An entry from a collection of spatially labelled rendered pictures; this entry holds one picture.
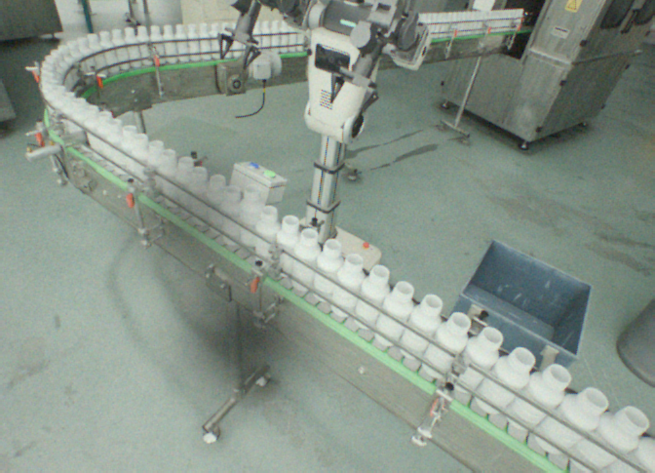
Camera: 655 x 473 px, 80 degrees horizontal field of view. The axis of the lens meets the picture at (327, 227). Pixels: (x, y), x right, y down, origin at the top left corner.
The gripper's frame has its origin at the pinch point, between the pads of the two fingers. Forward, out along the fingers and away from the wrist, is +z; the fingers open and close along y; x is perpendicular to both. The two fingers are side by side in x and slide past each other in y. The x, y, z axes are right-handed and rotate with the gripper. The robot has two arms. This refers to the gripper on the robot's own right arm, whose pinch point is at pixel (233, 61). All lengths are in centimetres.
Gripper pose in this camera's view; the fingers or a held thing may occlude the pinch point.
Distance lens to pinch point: 144.3
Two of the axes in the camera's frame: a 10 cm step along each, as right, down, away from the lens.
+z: -4.0, 8.8, 2.5
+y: 8.4, 4.6, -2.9
